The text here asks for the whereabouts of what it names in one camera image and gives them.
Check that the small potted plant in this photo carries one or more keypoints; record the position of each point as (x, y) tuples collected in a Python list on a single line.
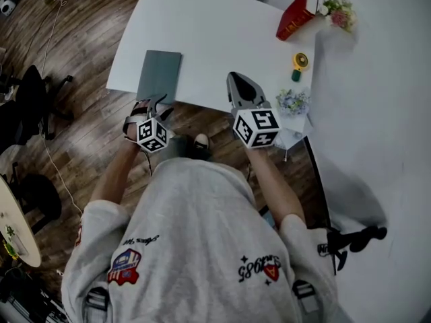
[(9, 232)]

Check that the white flat box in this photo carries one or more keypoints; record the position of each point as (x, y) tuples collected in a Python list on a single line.
[(296, 133)]

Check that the yellow green handheld fan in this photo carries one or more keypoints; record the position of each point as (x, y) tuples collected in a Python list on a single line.
[(299, 61)]

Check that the person's right shoe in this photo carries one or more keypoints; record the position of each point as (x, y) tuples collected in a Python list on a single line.
[(202, 141)]

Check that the person's left hand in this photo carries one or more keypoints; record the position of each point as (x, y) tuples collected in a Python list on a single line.
[(139, 108)]

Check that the pink flower bouquet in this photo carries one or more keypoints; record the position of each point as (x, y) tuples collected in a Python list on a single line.
[(338, 15)]

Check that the grey notebook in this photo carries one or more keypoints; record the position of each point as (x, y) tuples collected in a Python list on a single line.
[(160, 76)]

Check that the black stool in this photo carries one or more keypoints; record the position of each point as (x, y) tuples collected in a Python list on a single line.
[(40, 197)]

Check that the round beige table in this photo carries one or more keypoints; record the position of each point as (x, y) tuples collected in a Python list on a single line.
[(23, 234)]

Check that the white round appliance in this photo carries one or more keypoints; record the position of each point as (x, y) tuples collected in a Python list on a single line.
[(7, 5)]

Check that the black office chair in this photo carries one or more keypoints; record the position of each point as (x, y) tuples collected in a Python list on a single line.
[(33, 86), (13, 126), (363, 235)]

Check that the person's right forearm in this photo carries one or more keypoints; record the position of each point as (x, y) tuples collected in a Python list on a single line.
[(272, 180)]

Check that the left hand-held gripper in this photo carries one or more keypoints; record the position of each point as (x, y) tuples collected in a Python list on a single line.
[(151, 135)]

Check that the white desk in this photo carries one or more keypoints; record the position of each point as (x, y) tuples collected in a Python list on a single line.
[(215, 29)]

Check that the person's grey trousers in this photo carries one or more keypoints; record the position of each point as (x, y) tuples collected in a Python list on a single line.
[(178, 148)]

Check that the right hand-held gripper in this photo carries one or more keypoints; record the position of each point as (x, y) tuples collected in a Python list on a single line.
[(257, 126)]

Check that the red hardcover book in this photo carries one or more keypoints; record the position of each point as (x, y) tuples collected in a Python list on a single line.
[(296, 15)]

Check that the person's left forearm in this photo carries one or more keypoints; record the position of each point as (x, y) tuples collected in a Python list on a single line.
[(116, 173)]

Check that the pale blue flower bouquet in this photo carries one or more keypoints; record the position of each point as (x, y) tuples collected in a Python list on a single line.
[(293, 101)]

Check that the yellow green toy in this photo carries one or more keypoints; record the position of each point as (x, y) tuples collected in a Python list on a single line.
[(9, 251)]

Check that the person's grey printed shirt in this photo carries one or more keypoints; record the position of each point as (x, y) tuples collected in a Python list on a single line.
[(202, 231)]

